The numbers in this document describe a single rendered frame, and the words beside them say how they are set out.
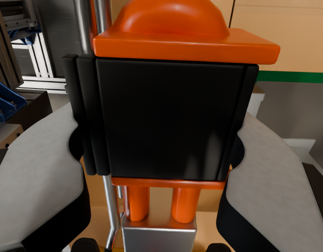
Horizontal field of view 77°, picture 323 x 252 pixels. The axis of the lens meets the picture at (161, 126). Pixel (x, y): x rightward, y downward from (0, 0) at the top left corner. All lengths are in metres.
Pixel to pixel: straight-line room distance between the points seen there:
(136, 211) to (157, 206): 0.03
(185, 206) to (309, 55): 0.79
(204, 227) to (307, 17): 0.69
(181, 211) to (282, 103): 1.49
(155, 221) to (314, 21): 0.79
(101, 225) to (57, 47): 0.94
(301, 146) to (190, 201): 1.78
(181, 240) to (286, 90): 1.46
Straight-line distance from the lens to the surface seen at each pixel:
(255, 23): 0.78
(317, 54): 0.90
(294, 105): 1.67
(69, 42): 1.18
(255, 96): 0.79
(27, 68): 1.33
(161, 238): 0.19
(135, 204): 0.17
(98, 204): 0.43
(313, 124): 1.85
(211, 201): 0.44
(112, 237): 0.22
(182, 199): 0.16
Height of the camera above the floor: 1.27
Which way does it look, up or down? 57 degrees down
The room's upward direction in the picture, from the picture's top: 178 degrees counter-clockwise
